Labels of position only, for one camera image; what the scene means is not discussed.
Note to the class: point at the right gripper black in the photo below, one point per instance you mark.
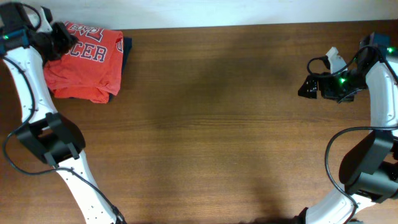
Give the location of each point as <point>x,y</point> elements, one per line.
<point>326,91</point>

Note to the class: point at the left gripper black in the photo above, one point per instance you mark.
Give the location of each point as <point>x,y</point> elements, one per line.
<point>66,42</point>

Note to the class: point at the salmon red t-shirt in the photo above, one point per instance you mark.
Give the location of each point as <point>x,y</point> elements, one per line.
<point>85,65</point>

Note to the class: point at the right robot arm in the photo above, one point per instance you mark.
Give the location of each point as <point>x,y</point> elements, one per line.
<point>365,177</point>

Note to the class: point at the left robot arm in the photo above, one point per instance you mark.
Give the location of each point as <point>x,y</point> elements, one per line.
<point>29,39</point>

